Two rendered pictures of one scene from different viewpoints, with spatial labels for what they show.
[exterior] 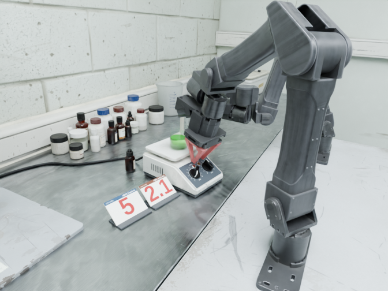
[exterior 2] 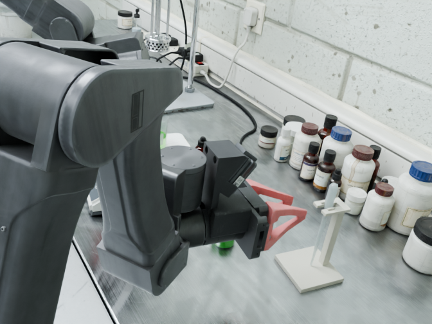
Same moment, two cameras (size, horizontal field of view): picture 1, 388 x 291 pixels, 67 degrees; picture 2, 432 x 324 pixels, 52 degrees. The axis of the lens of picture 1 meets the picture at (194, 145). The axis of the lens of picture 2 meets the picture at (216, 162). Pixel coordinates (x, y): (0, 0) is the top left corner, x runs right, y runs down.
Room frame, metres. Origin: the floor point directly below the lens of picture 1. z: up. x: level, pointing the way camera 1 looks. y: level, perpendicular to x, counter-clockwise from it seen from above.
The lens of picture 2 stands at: (1.20, -0.53, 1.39)
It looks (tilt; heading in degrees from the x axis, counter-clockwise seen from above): 30 degrees down; 117
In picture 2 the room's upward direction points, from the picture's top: 7 degrees clockwise
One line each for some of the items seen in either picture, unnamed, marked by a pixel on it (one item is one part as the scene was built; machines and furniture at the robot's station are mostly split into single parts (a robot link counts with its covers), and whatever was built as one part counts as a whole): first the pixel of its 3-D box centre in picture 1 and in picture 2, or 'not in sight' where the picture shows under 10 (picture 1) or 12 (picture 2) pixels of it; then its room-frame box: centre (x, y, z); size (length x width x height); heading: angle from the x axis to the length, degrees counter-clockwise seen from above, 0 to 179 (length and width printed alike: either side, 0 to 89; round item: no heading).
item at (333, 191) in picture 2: not in sight; (332, 197); (1.10, 0.03, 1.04); 0.01 x 0.01 x 0.04; 55
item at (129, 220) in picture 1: (128, 207); not in sight; (0.56, 0.14, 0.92); 0.09 x 0.06 x 0.04; 141
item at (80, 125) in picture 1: (82, 127); (326, 138); (0.98, 0.40, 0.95); 0.04 x 0.04 x 0.11
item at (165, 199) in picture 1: (159, 190); not in sight; (0.64, 0.08, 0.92); 0.09 x 0.06 x 0.04; 141
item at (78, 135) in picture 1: (79, 140); (294, 139); (0.92, 0.39, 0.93); 0.06 x 0.06 x 0.07
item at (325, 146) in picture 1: (321, 142); not in sight; (0.98, -0.46, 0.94); 0.20 x 0.07 x 0.08; 153
